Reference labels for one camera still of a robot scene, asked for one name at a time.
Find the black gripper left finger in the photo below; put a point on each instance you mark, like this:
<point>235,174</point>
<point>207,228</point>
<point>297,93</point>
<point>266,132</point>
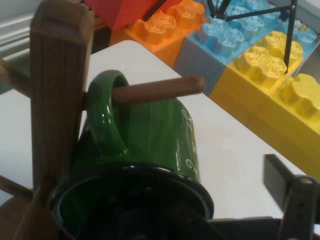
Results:
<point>162,225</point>

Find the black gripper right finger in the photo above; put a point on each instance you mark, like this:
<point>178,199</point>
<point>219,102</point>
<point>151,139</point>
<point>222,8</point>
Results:
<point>300,205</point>

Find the brown wooden mug tree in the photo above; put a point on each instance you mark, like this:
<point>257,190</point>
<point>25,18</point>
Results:
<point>57,87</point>

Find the green enamel mug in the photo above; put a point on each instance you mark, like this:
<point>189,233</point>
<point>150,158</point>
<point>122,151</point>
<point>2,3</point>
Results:
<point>150,135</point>

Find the big red toy brick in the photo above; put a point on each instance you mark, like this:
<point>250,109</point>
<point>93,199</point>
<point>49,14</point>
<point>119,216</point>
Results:
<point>117,12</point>

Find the big yellow toy brick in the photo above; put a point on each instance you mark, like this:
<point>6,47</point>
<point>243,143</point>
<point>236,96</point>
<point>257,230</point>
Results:
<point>262,100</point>

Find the big orange toy brick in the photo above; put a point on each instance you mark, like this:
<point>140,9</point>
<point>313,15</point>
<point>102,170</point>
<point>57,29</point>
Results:
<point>160,30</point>

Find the big blue toy brick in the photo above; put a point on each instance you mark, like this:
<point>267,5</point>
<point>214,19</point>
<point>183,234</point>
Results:
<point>225,37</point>

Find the horizontal aluminium rail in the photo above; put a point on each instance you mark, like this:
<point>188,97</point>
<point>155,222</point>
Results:
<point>15,35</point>

